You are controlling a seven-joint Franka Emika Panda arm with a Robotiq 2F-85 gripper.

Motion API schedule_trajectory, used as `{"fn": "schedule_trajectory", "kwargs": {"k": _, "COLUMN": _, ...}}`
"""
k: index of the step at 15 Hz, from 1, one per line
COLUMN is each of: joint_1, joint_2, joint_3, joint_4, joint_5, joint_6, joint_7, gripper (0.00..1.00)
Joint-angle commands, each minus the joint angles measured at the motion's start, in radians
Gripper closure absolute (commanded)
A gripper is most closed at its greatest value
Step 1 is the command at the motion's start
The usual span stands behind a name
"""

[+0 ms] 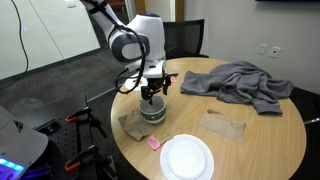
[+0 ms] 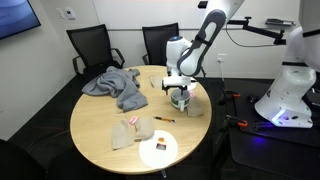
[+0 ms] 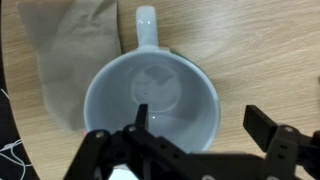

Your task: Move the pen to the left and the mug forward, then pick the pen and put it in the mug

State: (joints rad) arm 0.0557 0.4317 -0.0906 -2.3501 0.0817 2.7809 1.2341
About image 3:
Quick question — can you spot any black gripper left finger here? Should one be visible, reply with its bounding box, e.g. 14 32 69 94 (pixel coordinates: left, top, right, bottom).
63 103 201 180

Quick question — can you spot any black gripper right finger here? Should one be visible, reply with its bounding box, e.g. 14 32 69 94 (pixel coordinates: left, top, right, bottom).
242 104 320 180

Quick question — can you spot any white mug green band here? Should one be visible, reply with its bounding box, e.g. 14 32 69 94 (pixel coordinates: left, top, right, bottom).
82 5 222 155

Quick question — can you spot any brown paper napkin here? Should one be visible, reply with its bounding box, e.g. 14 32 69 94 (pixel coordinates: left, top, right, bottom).
16 0 123 134

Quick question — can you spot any white cable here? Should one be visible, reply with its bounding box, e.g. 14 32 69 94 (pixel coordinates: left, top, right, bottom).
0 87 33 176

